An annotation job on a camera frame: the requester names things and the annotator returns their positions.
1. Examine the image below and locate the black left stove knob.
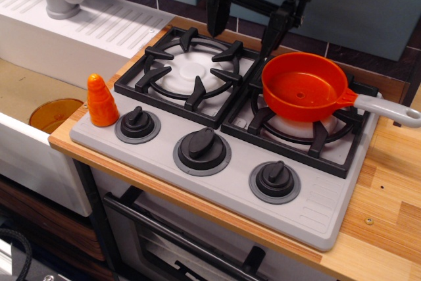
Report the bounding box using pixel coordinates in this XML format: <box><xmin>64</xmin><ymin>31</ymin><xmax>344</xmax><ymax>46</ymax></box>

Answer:
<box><xmin>114</xmin><ymin>106</ymin><xmax>161</xmax><ymax>145</ymax></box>

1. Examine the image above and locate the black stove knob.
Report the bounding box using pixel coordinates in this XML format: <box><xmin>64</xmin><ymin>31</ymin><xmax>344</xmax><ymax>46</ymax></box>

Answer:
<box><xmin>114</xmin><ymin>106</ymin><xmax>161</xmax><ymax>145</ymax></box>
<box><xmin>173</xmin><ymin>127</ymin><xmax>232</xmax><ymax>177</ymax></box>
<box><xmin>249</xmin><ymin>161</ymin><xmax>301</xmax><ymax>205</ymax></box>

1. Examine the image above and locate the black left burner grate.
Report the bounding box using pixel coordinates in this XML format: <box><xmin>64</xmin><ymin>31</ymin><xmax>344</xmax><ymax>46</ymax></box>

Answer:
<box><xmin>114</xmin><ymin>27</ymin><xmax>262</xmax><ymax>128</ymax></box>

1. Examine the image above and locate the white toy sink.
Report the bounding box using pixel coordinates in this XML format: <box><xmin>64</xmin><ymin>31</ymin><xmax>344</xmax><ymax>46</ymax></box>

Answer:
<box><xmin>1</xmin><ymin>0</ymin><xmax>172</xmax><ymax>217</ymax></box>

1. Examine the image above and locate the amber sink drain plug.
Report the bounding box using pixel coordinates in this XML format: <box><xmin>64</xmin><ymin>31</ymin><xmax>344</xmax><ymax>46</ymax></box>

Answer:
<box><xmin>29</xmin><ymin>98</ymin><xmax>84</xmax><ymax>134</ymax></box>

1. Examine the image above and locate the black braided cable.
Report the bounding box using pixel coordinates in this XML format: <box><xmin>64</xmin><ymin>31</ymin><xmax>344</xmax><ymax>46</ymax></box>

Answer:
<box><xmin>0</xmin><ymin>227</ymin><xmax>33</xmax><ymax>281</ymax></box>

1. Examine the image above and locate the black burner grate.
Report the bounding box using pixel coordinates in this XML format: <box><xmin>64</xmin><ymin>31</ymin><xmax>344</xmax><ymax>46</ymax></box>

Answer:
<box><xmin>221</xmin><ymin>60</ymin><xmax>378</xmax><ymax>178</ymax></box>
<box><xmin>114</xmin><ymin>27</ymin><xmax>262</xmax><ymax>128</ymax></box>

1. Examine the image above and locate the orange toy carrot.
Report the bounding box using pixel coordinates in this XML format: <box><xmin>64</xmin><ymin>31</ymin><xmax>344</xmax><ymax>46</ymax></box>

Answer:
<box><xmin>87</xmin><ymin>74</ymin><xmax>120</xmax><ymax>127</ymax></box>

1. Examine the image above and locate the oven door with black handle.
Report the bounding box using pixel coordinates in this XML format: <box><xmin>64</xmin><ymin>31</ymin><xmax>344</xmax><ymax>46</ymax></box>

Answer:
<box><xmin>101</xmin><ymin>186</ymin><xmax>331</xmax><ymax>280</ymax></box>

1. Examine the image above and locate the black right burner grate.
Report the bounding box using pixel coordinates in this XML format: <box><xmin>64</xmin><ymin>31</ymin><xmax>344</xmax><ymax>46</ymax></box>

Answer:
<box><xmin>221</xmin><ymin>60</ymin><xmax>378</xmax><ymax>178</ymax></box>

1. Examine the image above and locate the black right stove knob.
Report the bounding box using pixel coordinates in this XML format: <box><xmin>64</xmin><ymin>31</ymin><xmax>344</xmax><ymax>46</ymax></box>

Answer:
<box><xmin>249</xmin><ymin>161</ymin><xmax>301</xmax><ymax>205</ymax></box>

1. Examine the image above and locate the grey toy stove top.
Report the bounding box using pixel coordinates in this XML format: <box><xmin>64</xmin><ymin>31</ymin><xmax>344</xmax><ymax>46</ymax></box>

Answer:
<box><xmin>69</xmin><ymin>26</ymin><xmax>384</xmax><ymax>252</ymax></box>

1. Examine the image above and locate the black middle stove knob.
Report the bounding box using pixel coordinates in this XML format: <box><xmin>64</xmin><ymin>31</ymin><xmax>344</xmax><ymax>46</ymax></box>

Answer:
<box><xmin>173</xmin><ymin>127</ymin><xmax>232</xmax><ymax>177</ymax></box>

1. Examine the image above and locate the orange pan with grey handle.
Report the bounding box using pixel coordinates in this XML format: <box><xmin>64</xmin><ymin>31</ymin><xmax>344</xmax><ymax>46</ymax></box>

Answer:
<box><xmin>261</xmin><ymin>52</ymin><xmax>420</xmax><ymax>128</ymax></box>

